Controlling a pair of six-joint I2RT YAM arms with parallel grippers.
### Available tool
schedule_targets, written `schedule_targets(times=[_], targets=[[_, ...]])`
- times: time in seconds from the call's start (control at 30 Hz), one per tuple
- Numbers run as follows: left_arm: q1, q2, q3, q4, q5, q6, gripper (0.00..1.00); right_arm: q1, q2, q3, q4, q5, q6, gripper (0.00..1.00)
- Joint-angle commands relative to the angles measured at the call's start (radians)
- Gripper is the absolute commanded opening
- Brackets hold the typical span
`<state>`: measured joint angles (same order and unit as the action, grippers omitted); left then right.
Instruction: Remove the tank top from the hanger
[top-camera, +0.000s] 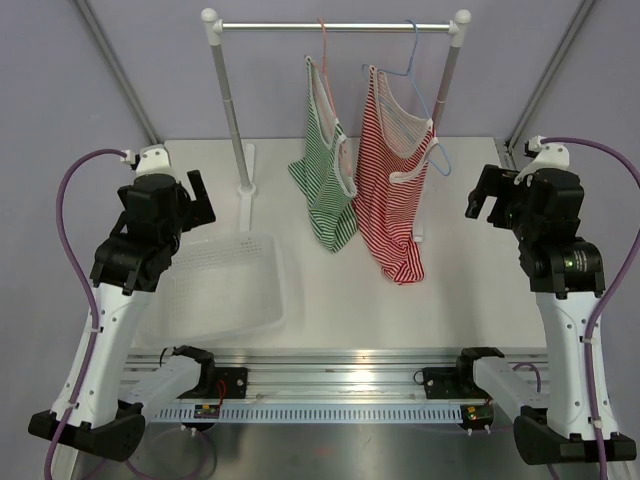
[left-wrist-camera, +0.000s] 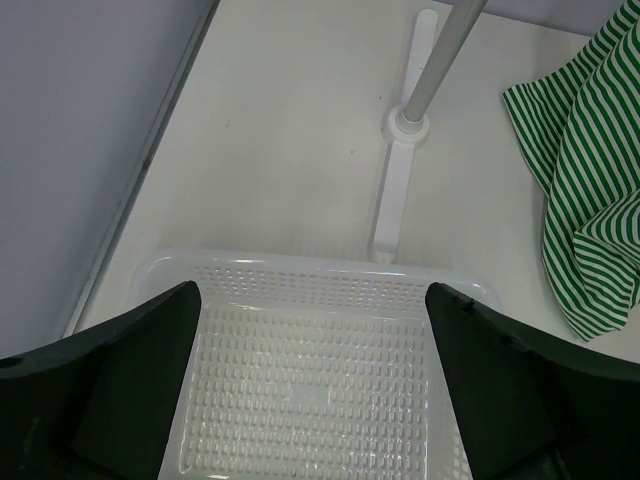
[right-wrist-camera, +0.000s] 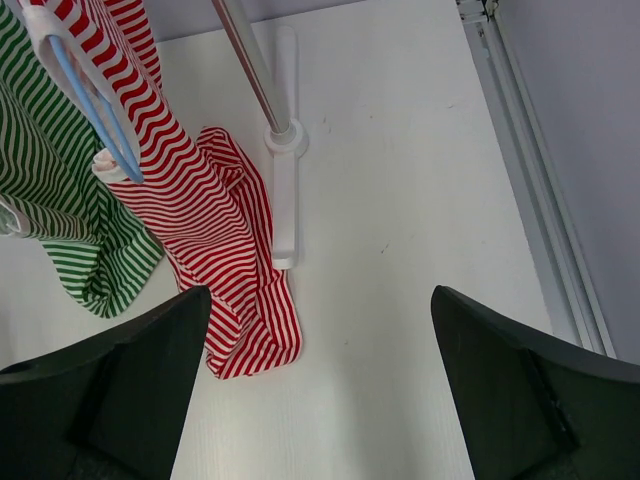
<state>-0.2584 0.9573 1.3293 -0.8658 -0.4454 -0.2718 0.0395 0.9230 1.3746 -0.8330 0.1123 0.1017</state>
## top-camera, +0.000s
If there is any blue wire hanger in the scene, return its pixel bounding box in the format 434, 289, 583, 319
375, 18, 451, 177

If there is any red striped tank top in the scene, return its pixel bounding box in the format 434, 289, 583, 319
354, 66, 439, 284

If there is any green striped tank top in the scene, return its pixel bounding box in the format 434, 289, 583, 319
288, 56, 358, 253

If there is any pink wire hanger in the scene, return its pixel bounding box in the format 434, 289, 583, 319
310, 17, 351, 176

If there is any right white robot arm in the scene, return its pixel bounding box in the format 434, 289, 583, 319
420, 165, 637, 465

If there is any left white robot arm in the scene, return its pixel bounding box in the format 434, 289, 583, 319
28, 170, 216, 462

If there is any white plastic basket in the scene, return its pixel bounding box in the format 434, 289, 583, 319
134, 231, 286, 348

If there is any white clothes rack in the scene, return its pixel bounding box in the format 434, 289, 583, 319
200, 7, 473, 244

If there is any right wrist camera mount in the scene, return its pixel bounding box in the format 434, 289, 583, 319
514, 135, 570, 185

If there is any right aluminium frame post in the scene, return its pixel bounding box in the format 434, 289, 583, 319
505, 0, 599, 153

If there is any aluminium frame post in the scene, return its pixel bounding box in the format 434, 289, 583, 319
505, 0, 599, 153
71, 0, 161, 144

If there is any left aluminium frame post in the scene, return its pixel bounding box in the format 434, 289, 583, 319
71, 0, 161, 144

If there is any aluminium mounting rail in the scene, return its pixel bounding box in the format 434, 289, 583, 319
119, 344, 551, 425

